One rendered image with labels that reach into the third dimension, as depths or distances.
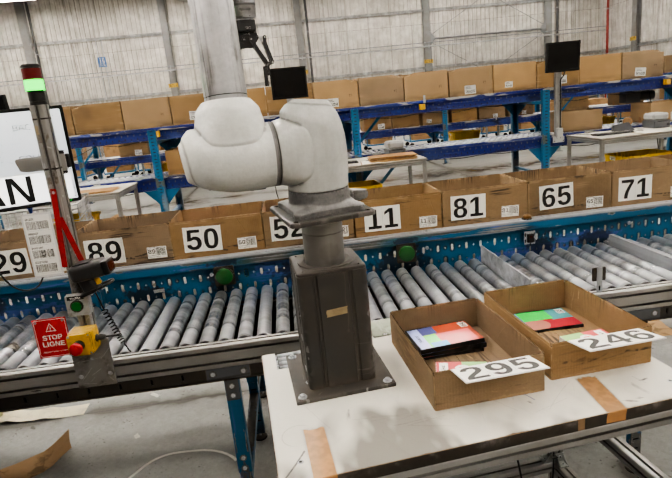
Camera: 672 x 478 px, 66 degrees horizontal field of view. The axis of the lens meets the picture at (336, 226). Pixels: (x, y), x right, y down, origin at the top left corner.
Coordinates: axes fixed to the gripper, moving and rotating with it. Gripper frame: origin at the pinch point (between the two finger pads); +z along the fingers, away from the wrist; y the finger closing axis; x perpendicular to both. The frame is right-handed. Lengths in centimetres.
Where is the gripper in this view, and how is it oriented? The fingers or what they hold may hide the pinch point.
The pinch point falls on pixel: (251, 81)
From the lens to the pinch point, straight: 192.3
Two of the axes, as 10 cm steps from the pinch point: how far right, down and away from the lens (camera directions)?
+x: -3.6, -2.4, 9.0
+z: 0.8, 9.6, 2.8
